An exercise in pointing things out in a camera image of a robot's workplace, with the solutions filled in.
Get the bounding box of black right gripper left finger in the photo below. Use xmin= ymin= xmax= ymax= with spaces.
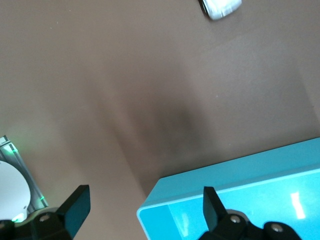
xmin=0 ymin=184 xmax=91 ymax=240

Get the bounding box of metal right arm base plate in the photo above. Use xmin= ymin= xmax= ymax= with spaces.
xmin=0 ymin=134 xmax=49 ymax=214

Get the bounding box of white jeep toy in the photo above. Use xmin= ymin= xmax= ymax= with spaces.
xmin=199 ymin=0 xmax=244 ymax=21

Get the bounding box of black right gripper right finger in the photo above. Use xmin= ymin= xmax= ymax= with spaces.
xmin=197 ymin=186 xmax=303 ymax=240

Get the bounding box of turquoise plastic bin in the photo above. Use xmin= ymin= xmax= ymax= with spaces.
xmin=136 ymin=136 xmax=320 ymax=240

